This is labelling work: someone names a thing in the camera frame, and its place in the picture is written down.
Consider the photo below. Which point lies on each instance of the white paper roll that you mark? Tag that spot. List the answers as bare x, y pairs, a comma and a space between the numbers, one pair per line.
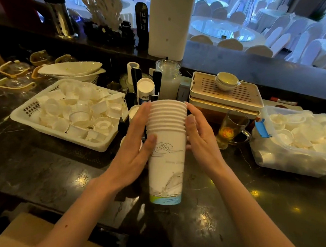
132, 68

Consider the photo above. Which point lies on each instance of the black sign stand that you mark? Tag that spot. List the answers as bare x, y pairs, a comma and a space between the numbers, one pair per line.
142, 26

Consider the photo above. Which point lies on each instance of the heap of white plastic lids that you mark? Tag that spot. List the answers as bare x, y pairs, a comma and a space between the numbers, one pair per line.
307, 132

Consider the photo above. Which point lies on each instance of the white coral decoration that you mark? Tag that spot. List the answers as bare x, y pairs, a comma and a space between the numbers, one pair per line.
104, 3

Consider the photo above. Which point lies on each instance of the beige slatted tea tray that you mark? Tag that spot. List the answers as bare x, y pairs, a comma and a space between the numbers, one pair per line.
237, 95

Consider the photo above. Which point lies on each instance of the pile of small white cups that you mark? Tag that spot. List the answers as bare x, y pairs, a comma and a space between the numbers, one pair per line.
80, 110

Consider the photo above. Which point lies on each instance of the blue clip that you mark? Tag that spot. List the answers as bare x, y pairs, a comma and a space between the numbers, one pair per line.
262, 128

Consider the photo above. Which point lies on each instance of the person's left forearm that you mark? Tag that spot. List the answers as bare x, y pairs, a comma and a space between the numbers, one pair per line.
81, 213

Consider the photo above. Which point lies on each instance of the glass jar with white powder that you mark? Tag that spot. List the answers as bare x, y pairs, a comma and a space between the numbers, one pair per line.
170, 80

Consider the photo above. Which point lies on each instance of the small white tea bowl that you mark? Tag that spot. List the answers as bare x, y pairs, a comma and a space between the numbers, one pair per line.
227, 77
224, 86

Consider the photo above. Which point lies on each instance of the glass mug with tea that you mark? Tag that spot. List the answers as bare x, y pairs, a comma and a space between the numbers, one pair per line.
230, 129

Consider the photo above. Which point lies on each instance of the metal holder with black straws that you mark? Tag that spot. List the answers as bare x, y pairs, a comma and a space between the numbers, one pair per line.
59, 14

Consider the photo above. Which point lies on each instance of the person's right hand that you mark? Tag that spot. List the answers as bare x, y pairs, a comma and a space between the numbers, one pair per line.
206, 147

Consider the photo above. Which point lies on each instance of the person's right thumb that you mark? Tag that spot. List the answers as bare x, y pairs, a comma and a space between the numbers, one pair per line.
191, 129

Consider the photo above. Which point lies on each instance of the pale carton box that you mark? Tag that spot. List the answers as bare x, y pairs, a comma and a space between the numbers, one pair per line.
184, 88

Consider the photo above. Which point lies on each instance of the stack of printed paper cups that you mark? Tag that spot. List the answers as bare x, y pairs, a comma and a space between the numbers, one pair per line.
167, 161

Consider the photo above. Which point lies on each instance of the person's left thumb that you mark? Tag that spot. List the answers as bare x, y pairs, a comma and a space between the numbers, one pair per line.
150, 146

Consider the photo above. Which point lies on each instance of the clear plastic bag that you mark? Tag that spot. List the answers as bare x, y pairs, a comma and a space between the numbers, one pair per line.
283, 161

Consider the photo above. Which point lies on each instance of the tall white cylinder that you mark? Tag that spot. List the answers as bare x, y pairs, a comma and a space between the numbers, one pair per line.
170, 22

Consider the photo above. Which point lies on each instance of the beige tea tray base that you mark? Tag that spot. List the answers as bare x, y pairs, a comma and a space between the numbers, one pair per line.
208, 107

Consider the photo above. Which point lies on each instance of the single small white cup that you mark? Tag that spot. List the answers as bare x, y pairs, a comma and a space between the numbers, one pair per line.
133, 113

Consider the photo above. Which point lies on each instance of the white plastic basket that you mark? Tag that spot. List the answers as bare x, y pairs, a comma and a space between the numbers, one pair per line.
27, 115

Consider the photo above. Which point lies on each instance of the white oval dish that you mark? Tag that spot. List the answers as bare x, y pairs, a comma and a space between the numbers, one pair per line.
85, 77
69, 67

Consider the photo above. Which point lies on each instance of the red marker pen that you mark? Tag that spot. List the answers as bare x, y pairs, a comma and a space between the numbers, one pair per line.
283, 101

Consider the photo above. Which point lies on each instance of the cardboard box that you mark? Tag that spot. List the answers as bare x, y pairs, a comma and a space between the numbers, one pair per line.
30, 232

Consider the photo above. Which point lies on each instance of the white canister with label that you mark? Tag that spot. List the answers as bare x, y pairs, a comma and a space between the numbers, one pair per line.
145, 90

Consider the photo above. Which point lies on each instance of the person's right forearm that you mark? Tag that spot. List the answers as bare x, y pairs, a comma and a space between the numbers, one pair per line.
253, 220

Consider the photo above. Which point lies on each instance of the group of white covered chairs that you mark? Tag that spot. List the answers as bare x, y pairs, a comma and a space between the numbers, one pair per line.
286, 33

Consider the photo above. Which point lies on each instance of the person's left hand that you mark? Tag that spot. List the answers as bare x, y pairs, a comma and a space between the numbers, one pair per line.
130, 153

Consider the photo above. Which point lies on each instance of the glass bowl with yellow rim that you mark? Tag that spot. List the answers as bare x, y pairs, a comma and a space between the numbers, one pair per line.
13, 68
66, 58
14, 84
36, 72
41, 57

